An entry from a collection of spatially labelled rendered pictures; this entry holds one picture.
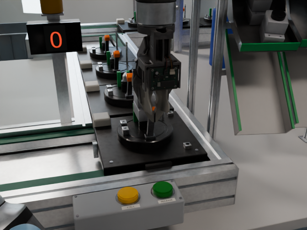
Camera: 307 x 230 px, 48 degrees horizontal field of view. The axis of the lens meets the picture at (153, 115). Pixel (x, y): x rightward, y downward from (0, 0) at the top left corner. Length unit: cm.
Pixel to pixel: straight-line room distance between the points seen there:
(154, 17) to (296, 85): 48
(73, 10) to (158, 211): 379
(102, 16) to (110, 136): 339
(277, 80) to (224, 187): 32
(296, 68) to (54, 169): 68
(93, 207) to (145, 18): 36
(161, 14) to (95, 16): 362
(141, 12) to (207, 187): 40
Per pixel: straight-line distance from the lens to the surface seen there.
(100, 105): 105
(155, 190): 69
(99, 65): 133
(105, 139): 87
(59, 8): 86
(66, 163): 90
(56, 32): 86
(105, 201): 69
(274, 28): 82
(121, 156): 80
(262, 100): 91
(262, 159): 103
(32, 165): 91
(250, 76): 93
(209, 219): 81
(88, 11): 426
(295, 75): 100
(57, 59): 92
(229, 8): 89
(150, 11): 64
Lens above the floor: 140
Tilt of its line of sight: 26 degrees down
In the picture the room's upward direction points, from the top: straight up
